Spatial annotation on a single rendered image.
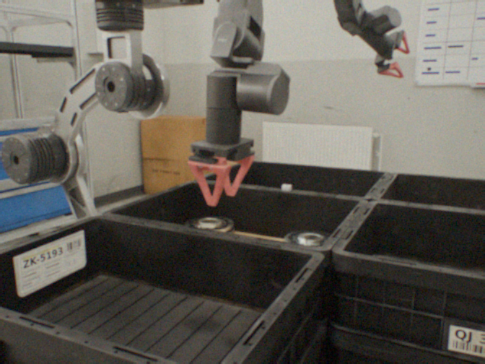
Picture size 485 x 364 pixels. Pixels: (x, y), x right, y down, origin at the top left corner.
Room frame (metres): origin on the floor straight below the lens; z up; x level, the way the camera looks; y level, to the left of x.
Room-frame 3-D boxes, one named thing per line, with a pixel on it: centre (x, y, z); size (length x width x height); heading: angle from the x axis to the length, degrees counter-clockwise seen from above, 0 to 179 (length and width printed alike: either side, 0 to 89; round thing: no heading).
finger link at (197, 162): (0.70, 0.04, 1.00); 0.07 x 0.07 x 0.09; 63
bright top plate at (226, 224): (0.89, 0.06, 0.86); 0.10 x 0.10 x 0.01
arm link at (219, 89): (0.71, 0.02, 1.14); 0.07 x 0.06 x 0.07; 57
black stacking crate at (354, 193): (1.05, -0.14, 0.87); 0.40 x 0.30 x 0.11; 64
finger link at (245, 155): (0.74, 0.02, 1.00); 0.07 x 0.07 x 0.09; 63
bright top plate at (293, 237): (0.80, -0.14, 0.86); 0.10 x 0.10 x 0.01
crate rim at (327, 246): (0.78, 0.00, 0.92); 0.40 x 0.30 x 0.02; 64
